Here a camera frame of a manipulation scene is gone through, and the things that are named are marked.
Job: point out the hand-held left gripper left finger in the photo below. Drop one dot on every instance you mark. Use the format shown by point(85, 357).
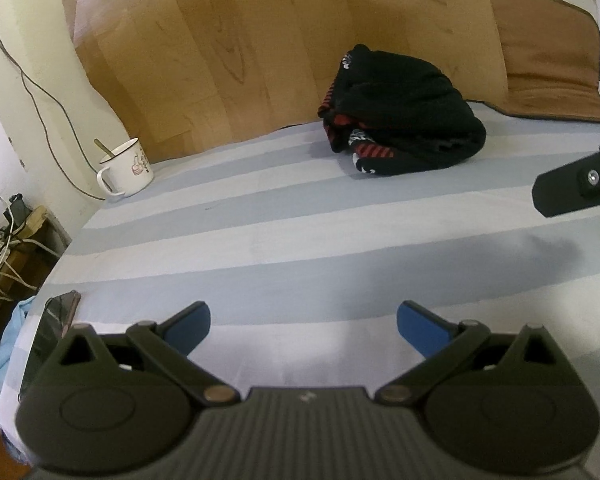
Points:
point(190, 325)

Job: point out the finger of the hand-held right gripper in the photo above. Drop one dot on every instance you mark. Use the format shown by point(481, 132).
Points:
point(560, 190)

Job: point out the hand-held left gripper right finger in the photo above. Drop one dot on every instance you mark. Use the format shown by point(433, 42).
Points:
point(420, 327)

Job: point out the black garment with red stripes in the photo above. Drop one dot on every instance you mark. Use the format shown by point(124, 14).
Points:
point(410, 110)

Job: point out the striped bed sheet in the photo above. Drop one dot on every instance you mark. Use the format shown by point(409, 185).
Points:
point(280, 240)

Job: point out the brown cushion mat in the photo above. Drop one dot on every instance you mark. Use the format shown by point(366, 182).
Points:
point(545, 45)

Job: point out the black smartphone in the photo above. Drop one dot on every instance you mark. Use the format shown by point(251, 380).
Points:
point(45, 340)

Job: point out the white enamel mug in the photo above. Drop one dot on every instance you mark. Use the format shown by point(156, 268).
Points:
point(130, 170)

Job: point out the wooden side table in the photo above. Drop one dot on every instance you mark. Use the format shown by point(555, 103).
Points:
point(36, 220)

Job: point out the light blue cloth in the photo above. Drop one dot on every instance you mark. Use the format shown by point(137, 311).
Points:
point(5, 355)

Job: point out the metal spoon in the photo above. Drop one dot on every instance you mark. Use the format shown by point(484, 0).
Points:
point(102, 147)

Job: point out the black power adapter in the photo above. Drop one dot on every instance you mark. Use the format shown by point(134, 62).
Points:
point(16, 205)

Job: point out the wood-pattern board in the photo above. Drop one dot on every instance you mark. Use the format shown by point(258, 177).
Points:
point(230, 35)

